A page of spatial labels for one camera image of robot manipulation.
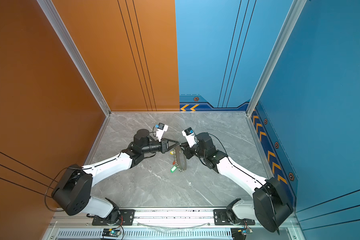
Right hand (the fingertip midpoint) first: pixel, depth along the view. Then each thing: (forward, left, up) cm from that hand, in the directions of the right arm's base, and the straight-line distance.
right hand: (179, 145), depth 80 cm
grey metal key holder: (-8, -1, -1) cm, 8 cm away
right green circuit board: (-36, -32, -18) cm, 51 cm away
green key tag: (-6, +4, -17) cm, 18 cm away
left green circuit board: (-37, +33, -19) cm, 53 cm away
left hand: (-1, 0, +4) cm, 4 cm away
